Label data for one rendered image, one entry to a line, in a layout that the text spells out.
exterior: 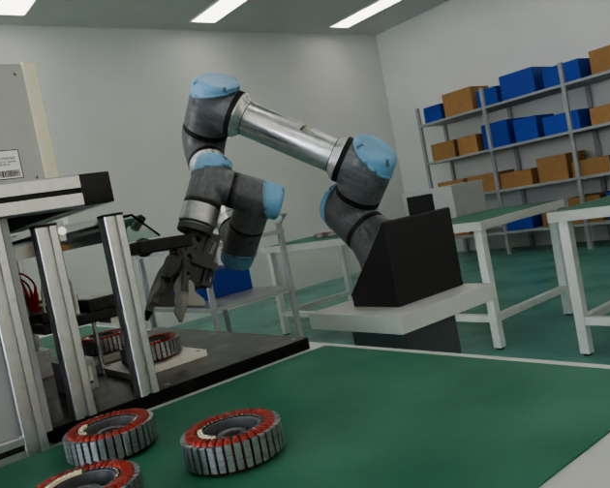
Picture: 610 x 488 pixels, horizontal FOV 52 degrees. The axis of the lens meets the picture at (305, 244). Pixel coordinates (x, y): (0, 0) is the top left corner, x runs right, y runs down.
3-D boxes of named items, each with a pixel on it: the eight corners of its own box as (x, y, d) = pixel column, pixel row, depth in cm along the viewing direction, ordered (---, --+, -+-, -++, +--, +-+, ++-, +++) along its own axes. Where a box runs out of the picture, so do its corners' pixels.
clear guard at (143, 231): (120, 243, 161) (115, 221, 161) (161, 235, 142) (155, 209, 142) (-18, 270, 141) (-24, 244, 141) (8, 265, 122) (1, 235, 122)
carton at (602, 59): (609, 75, 671) (605, 51, 670) (645, 65, 643) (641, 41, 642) (592, 76, 646) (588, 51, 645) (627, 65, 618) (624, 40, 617)
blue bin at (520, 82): (521, 100, 754) (517, 76, 753) (554, 90, 722) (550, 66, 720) (502, 101, 727) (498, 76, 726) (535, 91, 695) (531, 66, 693)
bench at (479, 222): (354, 309, 583) (339, 229, 579) (583, 312, 410) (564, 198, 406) (277, 336, 528) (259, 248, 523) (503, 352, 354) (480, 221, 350)
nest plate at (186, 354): (171, 350, 130) (170, 345, 130) (207, 355, 118) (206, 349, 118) (101, 373, 121) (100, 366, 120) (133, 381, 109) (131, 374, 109)
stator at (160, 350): (166, 348, 127) (163, 329, 127) (193, 350, 118) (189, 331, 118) (113, 364, 120) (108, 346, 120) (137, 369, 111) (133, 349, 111)
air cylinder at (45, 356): (46, 371, 134) (41, 346, 134) (57, 374, 128) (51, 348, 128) (21, 379, 131) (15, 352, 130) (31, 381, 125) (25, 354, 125)
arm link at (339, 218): (373, 245, 165) (342, 214, 173) (392, 203, 158) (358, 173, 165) (339, 253, 158) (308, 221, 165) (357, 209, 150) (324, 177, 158)
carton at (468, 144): (478, 152, 814) (475, 136, 813) (497, 148, 793) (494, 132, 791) (459, 155, 790) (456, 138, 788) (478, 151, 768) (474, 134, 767)
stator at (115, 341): (124, 341, 146) (120, 325, 146) (137, 345, 136) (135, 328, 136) (74, 354, 140) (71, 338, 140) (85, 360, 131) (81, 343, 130)
